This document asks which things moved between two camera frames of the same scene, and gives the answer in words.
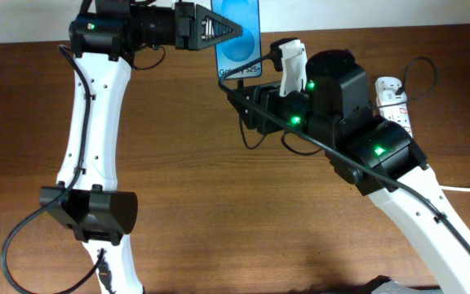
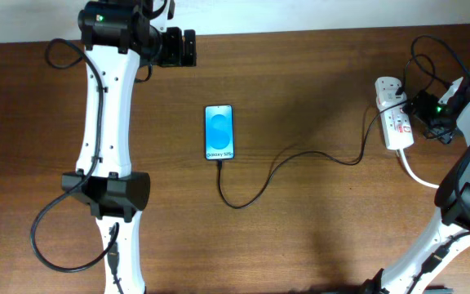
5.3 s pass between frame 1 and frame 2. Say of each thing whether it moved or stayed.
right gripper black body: moved
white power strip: stayed
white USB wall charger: stayed
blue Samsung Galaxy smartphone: moved
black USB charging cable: moved
